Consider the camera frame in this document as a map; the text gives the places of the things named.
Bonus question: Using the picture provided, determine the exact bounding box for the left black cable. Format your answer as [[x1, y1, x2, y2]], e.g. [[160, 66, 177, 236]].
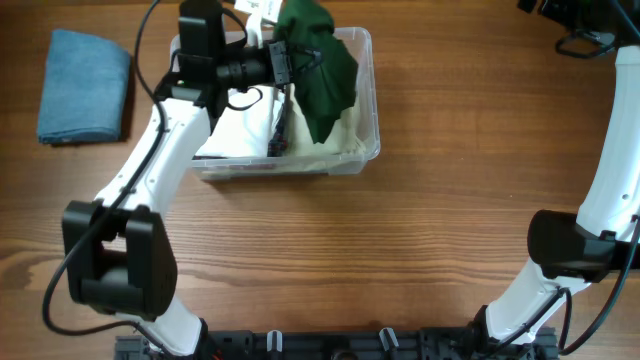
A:
[[41, 0, 176, 357]]

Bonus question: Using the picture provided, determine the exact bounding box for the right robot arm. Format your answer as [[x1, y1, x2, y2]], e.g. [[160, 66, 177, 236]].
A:
[[464, 0, 639, 358]]

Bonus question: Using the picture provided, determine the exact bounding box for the plaid shirt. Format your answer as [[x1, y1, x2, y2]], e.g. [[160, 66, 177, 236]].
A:
[[192, 107, 289, 161]]

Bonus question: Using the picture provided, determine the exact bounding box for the white garment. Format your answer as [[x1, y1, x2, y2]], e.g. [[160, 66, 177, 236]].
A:
[[196, 86, 285, 158]]

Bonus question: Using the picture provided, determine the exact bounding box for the black cable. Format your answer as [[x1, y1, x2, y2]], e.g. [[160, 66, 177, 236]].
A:
[[41, 0, 176, 357], [479, 0, 640, 359]]

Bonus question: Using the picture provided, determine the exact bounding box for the cream cloth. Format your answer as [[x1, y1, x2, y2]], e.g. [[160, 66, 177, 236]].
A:
[[199, 94, 369, 176]]

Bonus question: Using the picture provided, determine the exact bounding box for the blue towel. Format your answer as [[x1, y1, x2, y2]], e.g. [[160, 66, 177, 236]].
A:
[[37, 29, 131, 145]]

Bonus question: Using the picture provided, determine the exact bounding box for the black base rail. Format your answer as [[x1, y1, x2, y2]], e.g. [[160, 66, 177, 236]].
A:
[[113, 327, 560, 360]]

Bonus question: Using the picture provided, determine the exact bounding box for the clear plastic storage container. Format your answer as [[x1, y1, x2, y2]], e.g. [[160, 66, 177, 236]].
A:
[[162, 27, 380, 181]]

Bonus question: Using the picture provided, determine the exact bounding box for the right black cable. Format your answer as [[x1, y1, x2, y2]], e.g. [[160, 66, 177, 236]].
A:
[[479, 0, 640, 359]]

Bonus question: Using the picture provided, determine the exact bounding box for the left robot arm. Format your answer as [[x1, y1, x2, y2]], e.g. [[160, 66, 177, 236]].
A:
[[55, 1, 325, 359]]

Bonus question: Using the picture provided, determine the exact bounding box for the dark green garment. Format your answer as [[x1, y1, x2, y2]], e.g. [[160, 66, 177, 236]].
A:
[[273, 0, 359, 143]]

